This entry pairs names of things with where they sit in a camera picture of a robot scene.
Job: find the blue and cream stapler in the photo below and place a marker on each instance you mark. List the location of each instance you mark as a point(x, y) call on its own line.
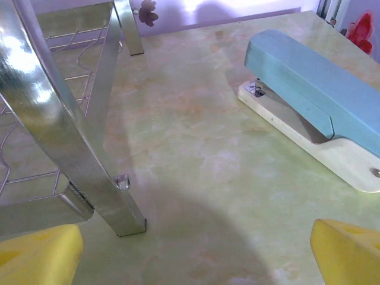
point(311, 80)

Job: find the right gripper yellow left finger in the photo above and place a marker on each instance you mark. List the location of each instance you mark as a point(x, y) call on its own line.
point(35, 258)

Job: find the aluminium frame post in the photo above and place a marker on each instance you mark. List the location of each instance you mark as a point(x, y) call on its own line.
point(326, 9)

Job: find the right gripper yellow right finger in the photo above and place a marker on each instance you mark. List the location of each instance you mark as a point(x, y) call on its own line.
point(350, 258)

